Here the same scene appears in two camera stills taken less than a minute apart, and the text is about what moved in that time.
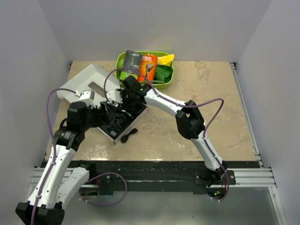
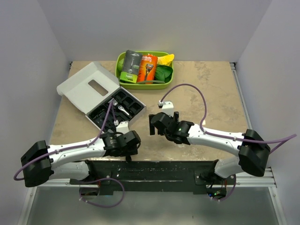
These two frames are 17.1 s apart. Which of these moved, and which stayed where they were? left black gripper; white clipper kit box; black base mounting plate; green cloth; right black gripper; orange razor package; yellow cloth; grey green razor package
Moved: white clipper kit box; right black gripper; left black gripper
Stayed: orange razor package; green cloth; yellow cloth; grey green razor package; black base mounting plate
